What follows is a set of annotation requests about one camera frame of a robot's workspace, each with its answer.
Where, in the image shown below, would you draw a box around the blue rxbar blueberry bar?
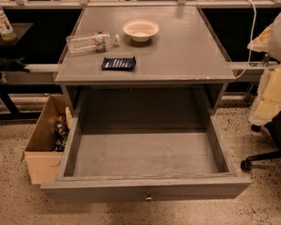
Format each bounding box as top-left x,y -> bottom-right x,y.
101,57 -> 136,71

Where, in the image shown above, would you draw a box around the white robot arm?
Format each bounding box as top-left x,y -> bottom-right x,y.
247,12 -> 281,62

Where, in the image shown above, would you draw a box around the grey cabinet with top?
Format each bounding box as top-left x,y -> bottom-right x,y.
53,6 -> 237,117

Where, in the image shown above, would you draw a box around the open grey top drawer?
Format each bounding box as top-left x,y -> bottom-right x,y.
40,89 -> 253,204

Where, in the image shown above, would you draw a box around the white paper bowl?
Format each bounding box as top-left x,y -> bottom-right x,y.
123,20 -> 159,42

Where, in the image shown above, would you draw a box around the clear plastic water bottle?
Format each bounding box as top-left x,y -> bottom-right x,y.
66,32 -> 120,53

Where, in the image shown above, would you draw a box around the items inside cardboard box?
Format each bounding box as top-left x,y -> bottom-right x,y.
54,107 -> 72,152

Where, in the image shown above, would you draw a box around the cardboard box on floor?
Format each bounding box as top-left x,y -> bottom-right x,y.
24,95 -> 67,185

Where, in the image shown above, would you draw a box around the black office chair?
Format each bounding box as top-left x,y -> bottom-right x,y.
240,101 -> 281,173

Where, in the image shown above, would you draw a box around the black side table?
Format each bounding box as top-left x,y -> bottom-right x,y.
0,22 -> 40,121

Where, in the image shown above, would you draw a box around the green labelled bottle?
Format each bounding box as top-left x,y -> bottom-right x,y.
0,5 -> 17,42

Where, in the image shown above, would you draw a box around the white cable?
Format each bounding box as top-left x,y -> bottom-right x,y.
234,0 -> 258,80

